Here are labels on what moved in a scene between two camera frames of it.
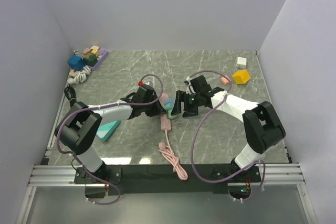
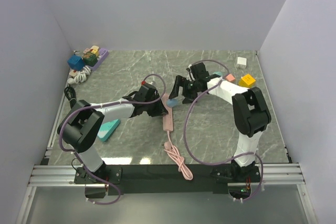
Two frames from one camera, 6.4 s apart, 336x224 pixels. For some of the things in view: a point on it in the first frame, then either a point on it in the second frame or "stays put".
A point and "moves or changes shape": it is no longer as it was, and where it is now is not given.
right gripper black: (182, 96) to (182, 82)
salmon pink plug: (224, 81) moves or changes shape
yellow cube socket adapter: (241, 76) to (247, 81)
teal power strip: (105, 130) stays put
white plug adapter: (241, 62) stays put
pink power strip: (165, 121) moves or changes shape
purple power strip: (103, 52) stays put
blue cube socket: (76, 62) stays put
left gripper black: (156, 110) stays put
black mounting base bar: (136, 179) stays put
